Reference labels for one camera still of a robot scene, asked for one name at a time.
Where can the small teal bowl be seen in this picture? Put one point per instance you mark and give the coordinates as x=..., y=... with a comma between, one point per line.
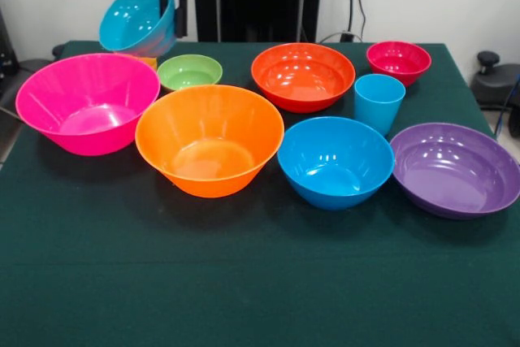
x=130, y=22

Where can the large pink bowl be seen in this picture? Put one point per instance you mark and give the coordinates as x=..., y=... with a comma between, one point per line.
x=81, y=91

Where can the large orange bowl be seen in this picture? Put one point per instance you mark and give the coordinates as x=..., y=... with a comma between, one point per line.
x=209, y=127

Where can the yellow cup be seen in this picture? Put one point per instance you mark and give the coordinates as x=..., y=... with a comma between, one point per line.
x=148, y=61

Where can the small green bowl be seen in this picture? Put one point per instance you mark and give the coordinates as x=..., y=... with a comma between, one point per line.
x=189, y=75

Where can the red-orange bowl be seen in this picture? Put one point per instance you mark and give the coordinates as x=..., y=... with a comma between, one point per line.
x=302, y=75

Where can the black equipment box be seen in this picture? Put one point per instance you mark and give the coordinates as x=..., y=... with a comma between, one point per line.
x=6, y=54

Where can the medium blue bowl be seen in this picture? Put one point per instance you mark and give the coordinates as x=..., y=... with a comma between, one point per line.
x=333, y=152

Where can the blue cup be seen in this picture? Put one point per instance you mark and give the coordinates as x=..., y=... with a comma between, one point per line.
x=378, y=107

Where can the small crimson bowl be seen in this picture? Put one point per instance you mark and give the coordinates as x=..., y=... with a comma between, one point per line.
x=398, y=62

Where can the dark green tablecloth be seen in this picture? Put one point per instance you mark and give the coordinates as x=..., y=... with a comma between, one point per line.
x=260, y=282

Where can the purple bowl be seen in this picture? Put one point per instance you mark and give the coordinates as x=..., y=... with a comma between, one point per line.
x=455, y=168

